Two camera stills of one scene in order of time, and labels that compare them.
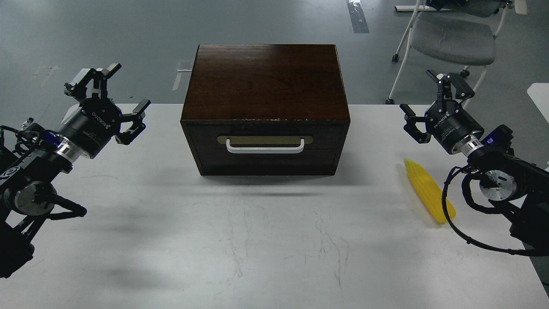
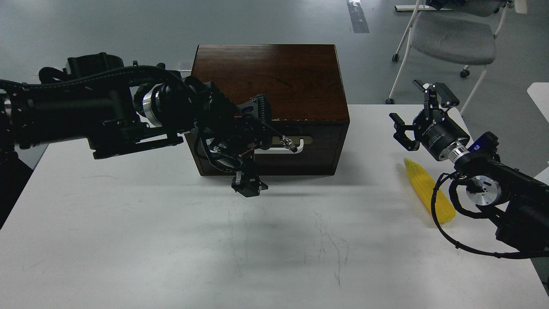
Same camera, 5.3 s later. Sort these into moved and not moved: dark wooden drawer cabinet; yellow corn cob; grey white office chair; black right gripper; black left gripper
Moved: black left gripper; black right gripper
Not moved: yellow corn cob; dark wooden drawer cabinet; grey white office chair
